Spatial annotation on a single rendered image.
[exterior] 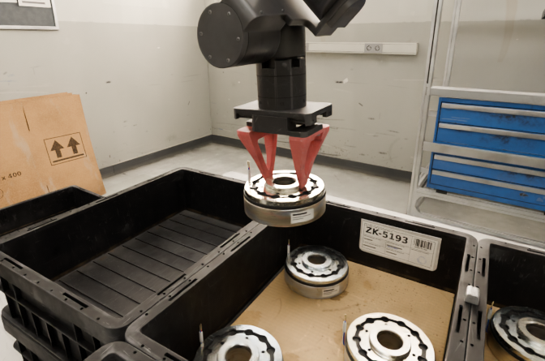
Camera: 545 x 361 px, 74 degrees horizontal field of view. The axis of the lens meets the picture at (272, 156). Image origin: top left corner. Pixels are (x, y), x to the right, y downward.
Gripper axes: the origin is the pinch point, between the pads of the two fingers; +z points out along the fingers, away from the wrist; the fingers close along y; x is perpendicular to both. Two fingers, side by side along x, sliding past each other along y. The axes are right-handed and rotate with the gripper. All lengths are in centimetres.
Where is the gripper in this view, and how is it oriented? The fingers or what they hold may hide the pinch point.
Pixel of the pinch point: (285, 177)
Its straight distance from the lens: 45.9
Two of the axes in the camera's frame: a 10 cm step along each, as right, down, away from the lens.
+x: 5.3, -2.9, 8.0
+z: 0.5, 9.5, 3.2
